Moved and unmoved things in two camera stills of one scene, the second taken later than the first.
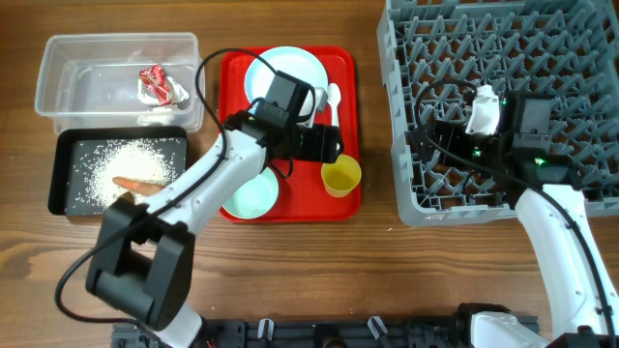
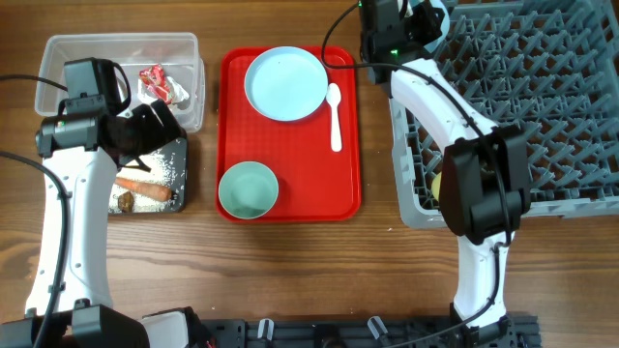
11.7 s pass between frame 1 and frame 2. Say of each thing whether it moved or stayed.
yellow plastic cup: moved
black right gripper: moved
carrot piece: stayed
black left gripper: moved
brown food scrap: stayed
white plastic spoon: stayed
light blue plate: stayed
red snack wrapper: stayed
